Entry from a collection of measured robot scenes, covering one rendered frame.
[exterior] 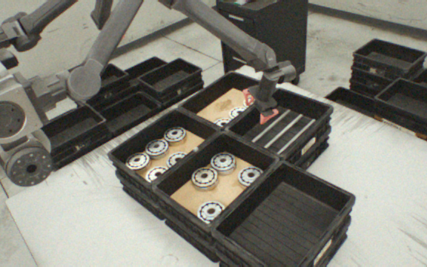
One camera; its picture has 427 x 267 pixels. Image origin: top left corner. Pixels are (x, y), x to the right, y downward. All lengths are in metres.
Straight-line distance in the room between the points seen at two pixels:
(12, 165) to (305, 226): 0.97
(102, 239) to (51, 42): 3.01
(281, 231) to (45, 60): 3.49
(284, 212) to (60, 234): 0.92
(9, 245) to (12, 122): 1.92
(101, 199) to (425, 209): 1.33
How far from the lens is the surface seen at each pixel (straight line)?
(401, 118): 2.30
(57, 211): 1.76
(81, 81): 0.94
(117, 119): 2.74
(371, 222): 1.51
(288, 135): 1.62
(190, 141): 1.64
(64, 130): 2.62
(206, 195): 1.40
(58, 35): 4.27
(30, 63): 4.26
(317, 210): 1.34
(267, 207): 1.34
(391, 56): 3.00
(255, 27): 2.79
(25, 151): 1.26
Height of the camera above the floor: 1.88
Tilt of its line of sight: 39 degrees down
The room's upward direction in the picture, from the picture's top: 9 degrees counter-clockwise
